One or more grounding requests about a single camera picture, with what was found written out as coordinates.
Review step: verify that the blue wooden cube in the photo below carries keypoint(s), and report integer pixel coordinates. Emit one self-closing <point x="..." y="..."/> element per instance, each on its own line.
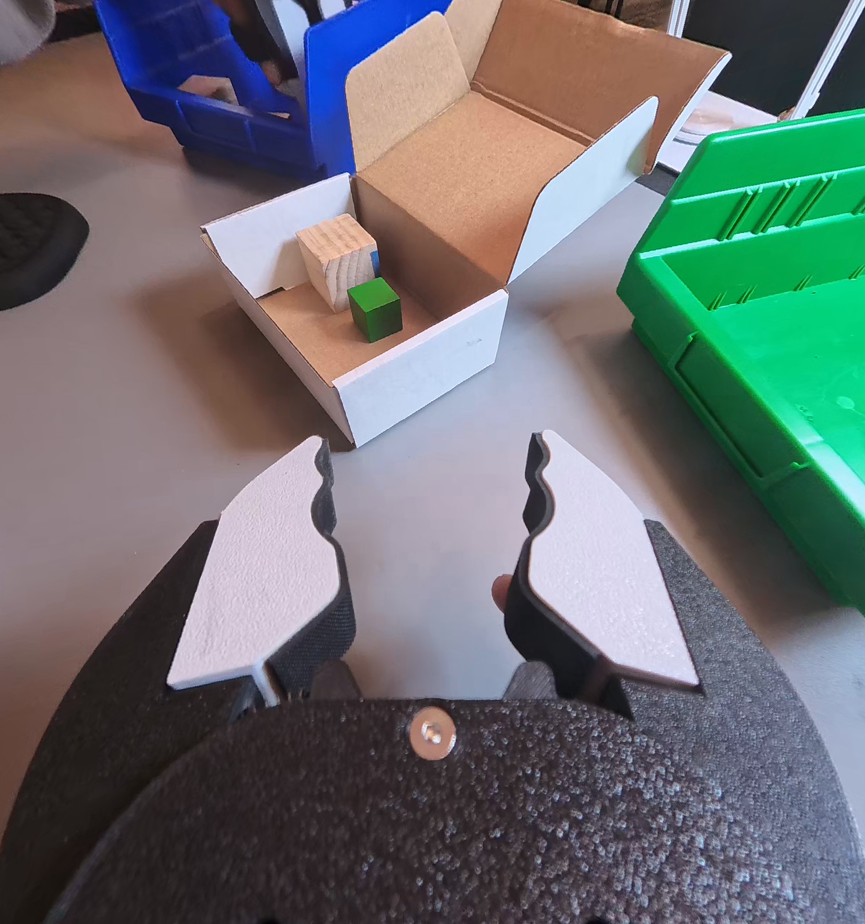
<point x="375" y="264"/>

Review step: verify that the white cardboard box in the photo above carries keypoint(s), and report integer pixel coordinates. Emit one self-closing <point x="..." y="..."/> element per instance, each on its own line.
<point x="418" y="375"/>

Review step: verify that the natural wood cube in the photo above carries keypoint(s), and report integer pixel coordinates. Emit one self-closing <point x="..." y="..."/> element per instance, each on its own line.
<point x="335" y="260"/>

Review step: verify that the large pale wooden block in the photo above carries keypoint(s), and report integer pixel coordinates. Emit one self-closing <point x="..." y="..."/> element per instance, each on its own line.
<point x="212" y="90"/>

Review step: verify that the person's right hand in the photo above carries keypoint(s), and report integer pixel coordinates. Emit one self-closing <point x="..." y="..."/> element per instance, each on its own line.
<point x="501" y="592"/>

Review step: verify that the person's left forearm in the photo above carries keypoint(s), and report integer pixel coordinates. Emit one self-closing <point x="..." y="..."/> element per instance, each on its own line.
<point x="7" y="29"/>

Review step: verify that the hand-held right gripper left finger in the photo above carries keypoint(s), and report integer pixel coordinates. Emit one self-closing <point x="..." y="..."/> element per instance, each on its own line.
<point x="259" y="577"/>

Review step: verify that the white metal frame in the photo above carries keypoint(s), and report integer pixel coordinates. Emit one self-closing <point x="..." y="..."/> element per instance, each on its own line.
<point x="829" y="58"/>

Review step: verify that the blue plastic bin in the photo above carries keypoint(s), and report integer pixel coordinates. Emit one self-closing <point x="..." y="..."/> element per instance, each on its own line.
<point x="245" y="130"/>

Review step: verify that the green wooden cube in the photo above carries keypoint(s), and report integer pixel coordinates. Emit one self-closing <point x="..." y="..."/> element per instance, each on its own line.
<point x="375" y="310"/>

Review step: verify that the black mat pad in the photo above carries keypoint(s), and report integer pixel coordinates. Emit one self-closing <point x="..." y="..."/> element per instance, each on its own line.
<point x="21" y="245"/>

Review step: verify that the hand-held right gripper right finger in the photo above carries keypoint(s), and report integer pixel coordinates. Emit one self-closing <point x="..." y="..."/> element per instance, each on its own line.
<point x="598" y="570"/>

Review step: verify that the green plastic bin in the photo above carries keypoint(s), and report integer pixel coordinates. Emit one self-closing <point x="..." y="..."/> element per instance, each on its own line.
<point x="800" y="361"/>

